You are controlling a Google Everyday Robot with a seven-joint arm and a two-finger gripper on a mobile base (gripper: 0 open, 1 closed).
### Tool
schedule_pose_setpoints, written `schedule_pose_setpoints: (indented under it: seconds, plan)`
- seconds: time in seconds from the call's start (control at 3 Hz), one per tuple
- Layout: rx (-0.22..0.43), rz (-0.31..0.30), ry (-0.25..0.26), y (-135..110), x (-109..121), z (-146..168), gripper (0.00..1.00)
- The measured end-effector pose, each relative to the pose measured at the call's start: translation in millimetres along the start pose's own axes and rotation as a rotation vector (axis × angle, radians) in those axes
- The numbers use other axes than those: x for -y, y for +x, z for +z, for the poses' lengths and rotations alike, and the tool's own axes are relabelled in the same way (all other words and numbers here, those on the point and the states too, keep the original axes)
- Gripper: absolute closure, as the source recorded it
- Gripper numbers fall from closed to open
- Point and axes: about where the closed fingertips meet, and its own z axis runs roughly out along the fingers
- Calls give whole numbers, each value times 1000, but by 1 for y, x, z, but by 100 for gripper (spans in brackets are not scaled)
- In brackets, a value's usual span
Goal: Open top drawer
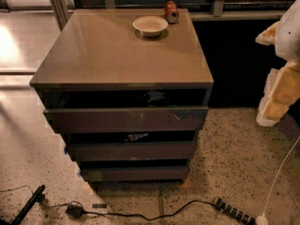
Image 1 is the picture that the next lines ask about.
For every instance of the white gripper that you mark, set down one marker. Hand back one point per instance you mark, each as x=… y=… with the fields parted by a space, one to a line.
x=290 y=37

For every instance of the drawer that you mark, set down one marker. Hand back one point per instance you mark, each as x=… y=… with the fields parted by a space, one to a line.
x=126 y=119
x=136 y=174
x=132 y=151

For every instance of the grey drawer cabinet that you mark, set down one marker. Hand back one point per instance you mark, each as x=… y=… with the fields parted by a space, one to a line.
x=100 y=61

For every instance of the orange soda can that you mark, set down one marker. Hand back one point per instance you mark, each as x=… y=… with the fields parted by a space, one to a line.
x=171 y=12

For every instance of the white bowl on cabinet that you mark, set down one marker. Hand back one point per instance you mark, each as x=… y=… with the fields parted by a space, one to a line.
x=150 y=26

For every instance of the black power strip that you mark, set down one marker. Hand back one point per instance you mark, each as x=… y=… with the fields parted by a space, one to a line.
x=233 y=212

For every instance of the green chip bag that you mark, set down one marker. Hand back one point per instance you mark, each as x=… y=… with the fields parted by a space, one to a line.
x=135 y=137

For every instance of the black power adapter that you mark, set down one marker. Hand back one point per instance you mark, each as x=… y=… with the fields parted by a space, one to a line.
x=75 y=210

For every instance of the black stand leg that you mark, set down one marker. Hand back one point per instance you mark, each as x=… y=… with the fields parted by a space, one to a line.
x=37 y=197

